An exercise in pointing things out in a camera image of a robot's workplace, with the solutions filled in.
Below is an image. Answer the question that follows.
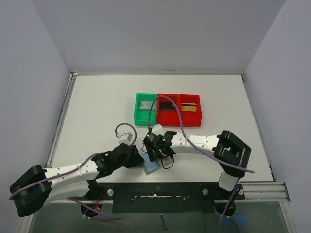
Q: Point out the green card holder wallet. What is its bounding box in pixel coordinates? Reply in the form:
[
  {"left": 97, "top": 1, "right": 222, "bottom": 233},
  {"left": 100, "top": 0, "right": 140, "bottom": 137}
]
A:
[{"left": 141, "top": 153, "right": 173, "bottom": 174}]

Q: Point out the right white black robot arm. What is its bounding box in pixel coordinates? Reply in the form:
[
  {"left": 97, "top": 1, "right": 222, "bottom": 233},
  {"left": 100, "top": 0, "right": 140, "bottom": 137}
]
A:
[{"left": 143, "top": 130, "right": 252, "bottom": 199}]

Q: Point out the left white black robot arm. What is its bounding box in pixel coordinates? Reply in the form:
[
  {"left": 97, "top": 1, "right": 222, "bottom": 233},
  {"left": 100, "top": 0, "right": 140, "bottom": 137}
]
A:
[{"left": 9, "top": 143, "right": 144, "bottom": 217}]

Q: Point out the black card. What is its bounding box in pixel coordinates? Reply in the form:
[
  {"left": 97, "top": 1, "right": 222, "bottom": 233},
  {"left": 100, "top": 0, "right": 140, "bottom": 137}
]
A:
[{"left": 159, "top": 102, "right": 176, "bottom": 111}]

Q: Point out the silver grey card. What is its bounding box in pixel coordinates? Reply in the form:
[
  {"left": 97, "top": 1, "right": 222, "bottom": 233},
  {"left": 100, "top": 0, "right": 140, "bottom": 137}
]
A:
[{"left": 139, "top": 100, "right": 155, "bottom": 111}]

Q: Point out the gold card with stripe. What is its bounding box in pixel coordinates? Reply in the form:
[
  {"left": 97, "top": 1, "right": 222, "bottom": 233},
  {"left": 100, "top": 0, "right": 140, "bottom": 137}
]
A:
[{"left": 181, "top": 103, "right": 197, "bottom": 112}]

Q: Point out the middle red plastic bin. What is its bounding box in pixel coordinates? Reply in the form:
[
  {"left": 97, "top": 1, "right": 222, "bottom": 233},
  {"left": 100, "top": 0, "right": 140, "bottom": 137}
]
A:
[{"left": 157, "top": 93, "right": 180, "bottom": 127}]

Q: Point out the red plastic bin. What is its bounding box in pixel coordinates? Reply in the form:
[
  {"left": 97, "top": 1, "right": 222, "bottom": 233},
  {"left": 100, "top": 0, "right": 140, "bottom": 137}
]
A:
[
  {"left": 178, "top": 94, "right": 202, "bottom": 127},
  {"left": 157, "top": 93, "right": 180, "bottom": 127}
]

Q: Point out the green plastic bin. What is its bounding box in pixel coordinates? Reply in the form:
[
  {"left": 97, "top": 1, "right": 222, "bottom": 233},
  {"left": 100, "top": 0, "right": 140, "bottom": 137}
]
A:
[{"left": 134, "top": 93, "right": 157, "bottom": 126}]

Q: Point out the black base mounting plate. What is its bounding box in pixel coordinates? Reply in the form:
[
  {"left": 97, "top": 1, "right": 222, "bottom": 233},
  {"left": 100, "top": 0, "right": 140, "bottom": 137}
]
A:
[{"left": 70, "top": 182, "right": 246, "bottom": 214}]

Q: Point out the right red plastic bin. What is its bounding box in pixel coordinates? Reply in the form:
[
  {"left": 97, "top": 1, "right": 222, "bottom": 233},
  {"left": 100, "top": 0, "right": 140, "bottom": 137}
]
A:
[{"left": 178, "top": 94, "right": 202, "bottom": 127}]

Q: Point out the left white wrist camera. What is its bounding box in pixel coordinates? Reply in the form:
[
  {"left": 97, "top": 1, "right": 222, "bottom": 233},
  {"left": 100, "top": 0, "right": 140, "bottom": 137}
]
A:
[{"left": 116, "top": 132, "right": 133, "bottom": 145}]

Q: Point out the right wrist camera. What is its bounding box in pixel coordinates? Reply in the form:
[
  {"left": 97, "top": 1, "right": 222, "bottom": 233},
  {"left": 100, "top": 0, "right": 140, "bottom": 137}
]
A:
[{"left": 151, "top": 124, "right": 164, "bottom": 135}]

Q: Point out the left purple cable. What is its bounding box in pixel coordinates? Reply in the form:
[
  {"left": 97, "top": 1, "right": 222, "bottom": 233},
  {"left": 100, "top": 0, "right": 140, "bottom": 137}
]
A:
[{"left": 9, "top": 123, "right": 137, "bottom": 222}]

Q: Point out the purple cable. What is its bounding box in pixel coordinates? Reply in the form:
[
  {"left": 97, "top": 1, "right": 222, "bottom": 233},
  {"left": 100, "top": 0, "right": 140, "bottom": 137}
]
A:
[
  {"left": 9, "top": 123, "right": 137, "bottom": 222},
  {"left": 147, "top": 95, "right": 256, "bottom": 233}
]

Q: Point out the left aluminium side rail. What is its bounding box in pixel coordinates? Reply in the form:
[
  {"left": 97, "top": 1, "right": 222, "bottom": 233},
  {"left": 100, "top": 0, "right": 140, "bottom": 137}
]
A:
[{"left": 45, "top": 72, "right": 77, "bottom": 168}]

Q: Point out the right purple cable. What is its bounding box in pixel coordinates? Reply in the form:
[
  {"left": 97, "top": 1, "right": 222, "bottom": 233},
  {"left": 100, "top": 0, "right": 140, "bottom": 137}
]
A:
[{"left": 147, "top": 95, "right": 256, "bottom": 233}]

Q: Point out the aluminium frame rail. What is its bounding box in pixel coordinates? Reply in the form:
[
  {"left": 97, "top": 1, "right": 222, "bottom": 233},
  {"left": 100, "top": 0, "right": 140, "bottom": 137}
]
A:
[{"left": 241, "top": 182, "right": 291, "bottom": 202}]

